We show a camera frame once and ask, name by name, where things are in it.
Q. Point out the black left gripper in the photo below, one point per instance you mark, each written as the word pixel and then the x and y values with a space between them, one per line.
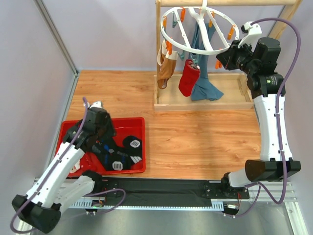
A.
pixel 103 130

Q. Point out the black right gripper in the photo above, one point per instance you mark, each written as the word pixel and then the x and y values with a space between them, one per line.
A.
pixel 226 58

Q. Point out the black sock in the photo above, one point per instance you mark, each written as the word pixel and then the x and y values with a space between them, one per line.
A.
pixel 133 147
pixel 111 156

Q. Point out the red santa sock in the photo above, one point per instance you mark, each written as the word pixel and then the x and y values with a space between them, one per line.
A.
pixel 75 168
pixel 190 75

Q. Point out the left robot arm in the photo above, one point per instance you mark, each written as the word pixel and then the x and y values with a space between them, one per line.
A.
pixel 43 204

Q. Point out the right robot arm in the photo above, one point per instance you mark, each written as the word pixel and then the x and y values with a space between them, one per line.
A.
pixel 276 162

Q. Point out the orange clip front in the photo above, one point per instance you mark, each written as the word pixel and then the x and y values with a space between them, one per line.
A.
pixel 218 65

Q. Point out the orange clip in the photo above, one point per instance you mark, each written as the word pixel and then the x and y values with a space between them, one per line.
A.
pixel 218 65
pixel 169 47

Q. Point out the white round clip hanger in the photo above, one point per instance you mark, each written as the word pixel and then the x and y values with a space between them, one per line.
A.
pixel 170 18

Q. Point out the teal clip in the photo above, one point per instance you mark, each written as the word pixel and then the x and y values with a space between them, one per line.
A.
pixel 175 19

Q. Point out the red plastic bin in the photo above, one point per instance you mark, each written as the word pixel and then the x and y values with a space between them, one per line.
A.
pixel 130 126

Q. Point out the teal blue hanging sock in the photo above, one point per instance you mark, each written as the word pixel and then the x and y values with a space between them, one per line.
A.
pixel 203 88

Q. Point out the black base mat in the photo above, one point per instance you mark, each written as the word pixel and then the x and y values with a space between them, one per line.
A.
pixel 171 192

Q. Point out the brown cream hanging sock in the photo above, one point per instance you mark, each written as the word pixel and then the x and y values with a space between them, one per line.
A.
pixel 167 63

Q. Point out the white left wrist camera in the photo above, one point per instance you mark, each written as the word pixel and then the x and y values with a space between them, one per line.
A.
pixel 97 104

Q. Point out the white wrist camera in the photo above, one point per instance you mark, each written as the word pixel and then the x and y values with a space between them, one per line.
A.
pixel 252 31
pixel 97 104

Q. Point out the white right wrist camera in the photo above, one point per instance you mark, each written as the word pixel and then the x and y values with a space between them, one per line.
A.
pixel 252 31

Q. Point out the wooden rack frame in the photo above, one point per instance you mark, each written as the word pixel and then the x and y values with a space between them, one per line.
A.
pixel 237 95

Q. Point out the aluminium rail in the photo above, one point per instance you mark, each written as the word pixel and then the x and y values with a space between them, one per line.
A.
pixel 115 197

